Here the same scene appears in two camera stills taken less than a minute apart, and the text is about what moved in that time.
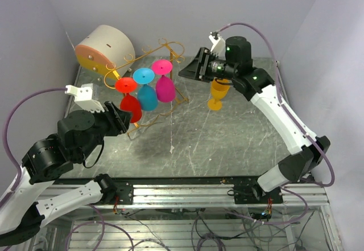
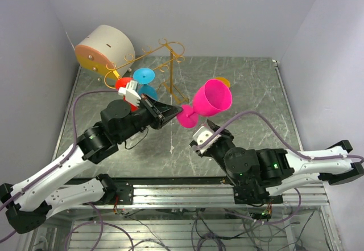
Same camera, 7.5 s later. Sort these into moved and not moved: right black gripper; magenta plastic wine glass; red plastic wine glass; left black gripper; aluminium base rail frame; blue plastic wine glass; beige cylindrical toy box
Moved: left black gripper; magenta plastic wine glass; right black gripper
Not moved: beige cylindrical toy box; red plastic wine glass; aluminium base rail frame; blue plastic wine glass
